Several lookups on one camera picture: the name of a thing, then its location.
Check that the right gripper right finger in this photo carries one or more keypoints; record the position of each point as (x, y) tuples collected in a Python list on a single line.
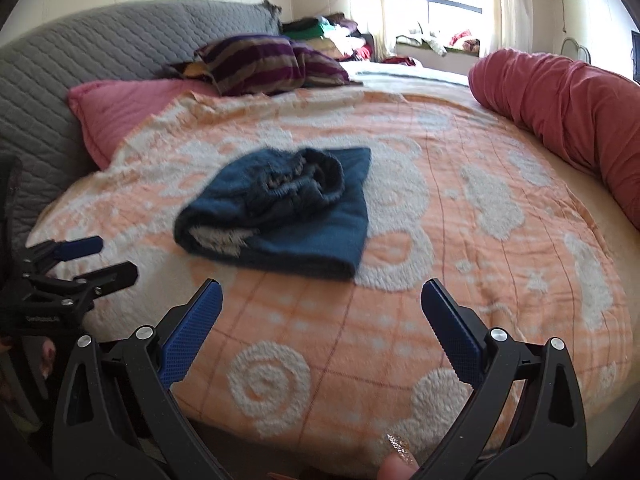
[(524, 418)]

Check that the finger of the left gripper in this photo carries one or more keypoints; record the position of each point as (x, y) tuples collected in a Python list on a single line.
[(49, 253), (85, 288)]

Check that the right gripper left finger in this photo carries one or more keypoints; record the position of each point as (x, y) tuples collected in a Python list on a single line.
[(116, 417)]

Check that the blue denim pants lace trim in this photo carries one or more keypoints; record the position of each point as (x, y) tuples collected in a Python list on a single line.
[(294, 212)]

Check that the person's left hand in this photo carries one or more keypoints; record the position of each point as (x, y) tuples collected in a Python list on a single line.
[(47, 359)]

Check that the person's right hand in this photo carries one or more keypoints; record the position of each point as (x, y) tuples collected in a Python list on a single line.
[(400, 464)]

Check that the pink pillow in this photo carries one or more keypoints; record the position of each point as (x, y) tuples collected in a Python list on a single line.
[(108, 110)]

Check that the orange white fleece blanket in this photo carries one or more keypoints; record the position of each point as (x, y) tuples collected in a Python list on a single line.
[(324, 368)]

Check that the grey quilted headboard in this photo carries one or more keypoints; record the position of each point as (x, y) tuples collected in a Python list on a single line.
[(128, 41)]

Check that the purple striped pillow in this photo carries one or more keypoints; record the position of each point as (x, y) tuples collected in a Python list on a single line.
[(255, 64)]

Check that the red rolled duvet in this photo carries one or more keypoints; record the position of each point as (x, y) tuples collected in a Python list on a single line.
[(586, 116)]

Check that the clothes pile by window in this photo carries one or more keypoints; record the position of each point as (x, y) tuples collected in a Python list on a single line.
[(333, 35)]

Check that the white electric fan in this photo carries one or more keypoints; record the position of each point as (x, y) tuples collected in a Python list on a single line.
[(572, 49)]

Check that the windowsill clutter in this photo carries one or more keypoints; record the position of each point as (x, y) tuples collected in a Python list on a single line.
[(464, 43)]

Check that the black monitor screen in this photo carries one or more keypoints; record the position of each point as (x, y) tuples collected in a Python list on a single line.
[(635, 37)]

